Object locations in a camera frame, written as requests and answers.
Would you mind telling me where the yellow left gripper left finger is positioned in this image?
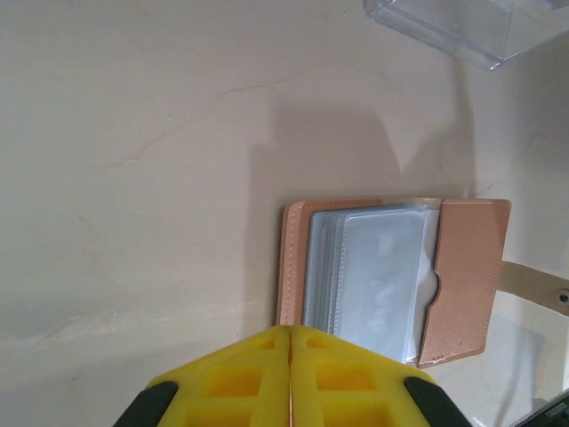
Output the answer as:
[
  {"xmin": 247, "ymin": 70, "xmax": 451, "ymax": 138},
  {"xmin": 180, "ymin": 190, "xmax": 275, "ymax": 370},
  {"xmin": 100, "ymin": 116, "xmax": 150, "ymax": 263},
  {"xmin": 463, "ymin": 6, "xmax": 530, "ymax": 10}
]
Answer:
[{"xmin": 113, "ymin": 324, "xmax": 293, "ymax": 427}]

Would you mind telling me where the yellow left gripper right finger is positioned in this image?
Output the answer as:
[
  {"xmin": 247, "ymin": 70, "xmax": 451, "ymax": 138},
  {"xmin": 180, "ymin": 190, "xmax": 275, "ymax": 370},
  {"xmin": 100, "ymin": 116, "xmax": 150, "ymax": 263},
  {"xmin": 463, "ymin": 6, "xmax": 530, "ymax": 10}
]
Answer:
[{"xmin": 291, "ymin": 324, "xmax": 466, "ymax": 427}]

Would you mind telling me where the tan leather card holder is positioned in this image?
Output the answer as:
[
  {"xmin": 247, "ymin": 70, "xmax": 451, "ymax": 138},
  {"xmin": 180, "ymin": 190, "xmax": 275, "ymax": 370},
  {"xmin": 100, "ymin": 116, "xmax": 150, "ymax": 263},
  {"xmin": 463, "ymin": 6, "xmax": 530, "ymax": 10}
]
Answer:
[{"xmin": 275, "ymin": 197, "xmax": 569, "ymax": 370}]

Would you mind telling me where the clear plastic box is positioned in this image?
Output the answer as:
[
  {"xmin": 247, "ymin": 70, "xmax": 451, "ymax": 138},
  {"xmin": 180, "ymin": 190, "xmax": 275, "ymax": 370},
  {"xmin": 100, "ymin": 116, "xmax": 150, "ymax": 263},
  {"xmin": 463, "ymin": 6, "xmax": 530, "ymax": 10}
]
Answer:
[{"xmin": 363, "ymin": 0, "xmax": 569, "ymax": 72}]

